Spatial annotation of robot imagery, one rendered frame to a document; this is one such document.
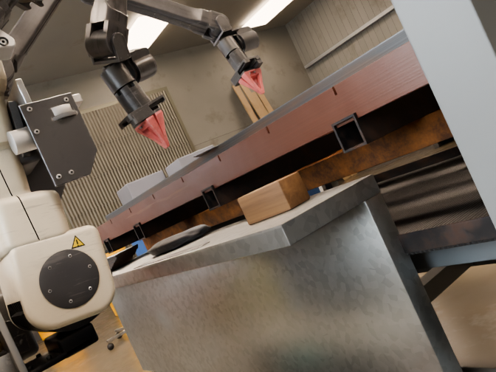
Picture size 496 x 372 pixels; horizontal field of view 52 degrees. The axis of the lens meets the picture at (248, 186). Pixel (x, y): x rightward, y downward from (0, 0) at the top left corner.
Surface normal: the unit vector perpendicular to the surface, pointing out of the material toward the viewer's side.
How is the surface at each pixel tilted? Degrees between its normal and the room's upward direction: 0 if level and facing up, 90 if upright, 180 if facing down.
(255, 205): 90
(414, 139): 90
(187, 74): 90
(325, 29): 90
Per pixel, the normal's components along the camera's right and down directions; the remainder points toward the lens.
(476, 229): -0.73, 0.34
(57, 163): 0.52, -0.24
